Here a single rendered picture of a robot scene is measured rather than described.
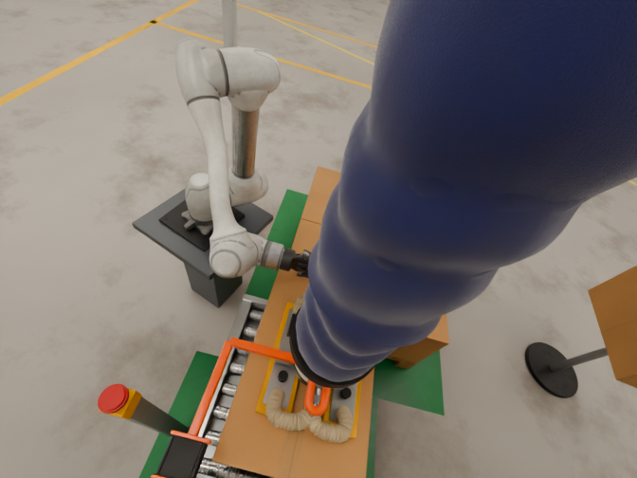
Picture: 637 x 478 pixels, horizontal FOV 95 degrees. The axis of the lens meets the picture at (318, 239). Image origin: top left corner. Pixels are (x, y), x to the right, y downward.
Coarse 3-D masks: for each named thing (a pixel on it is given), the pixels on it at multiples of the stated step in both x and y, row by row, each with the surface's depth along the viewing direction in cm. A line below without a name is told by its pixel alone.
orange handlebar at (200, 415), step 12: (228, 348) 77; (240, 348) 78; (252, 348) 78; (264, 348) 78; (288, 360) 78; (216, 372) 73; (216, 384) 71; (312, 384) 75; (204, 396) 69; (312, 396) 74; (324, 396) 74; (204, 408) 68; (312, 408) 72; (324, 408) 73; (192, 432) 65
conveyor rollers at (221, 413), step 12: (252, 312) 150; (252, 336) 144; (240, 372) 132; (228, 384) 129; (216, 408) 122; (228, 408) 124; (216, 432) 118; (216, 444) 115; (204, 468) 110; (216, 468) 111; (228, 468) 112
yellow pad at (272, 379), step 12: (288, 312) 98; (288, 324) 96; (276, 348) 91; (276, 360) 88; (276, 372) 86; (288, 372) 87; (264, 384) 84; (276, 384) 84; (288, 384) 85; (264, 396) 82; (288, 396) 83; (264, 408) 80; (288, 408) 82
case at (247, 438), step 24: (288, 288) 106; (264, 312) 99; (264, 336) 94; (264, 360) 90; (240, 384) 84; (240, 408) 81; (360, 408) 87; (240, 432) 78; (264, 432) 79; (288, 432) 80; (312, 432) 81; (360, 432) 83; (216, 456) 74; (240, 456) 75; (264, 456) 76; (288, 456) 76; (312, 456) 77; (336, 456) 78; (360, 456) 80
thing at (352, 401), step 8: (360, 384) 89; (336, 392) 86; (344, 392) 84; (352, 392) 87; (336, 400) 85; (344, 400) 85; (352, 400) 85; (328, 408) 83; (336, 408) 83; (352, 408) 84; (328, 416) 82; (336, 416) 82; (336, 424) 81; (352, 432) 81
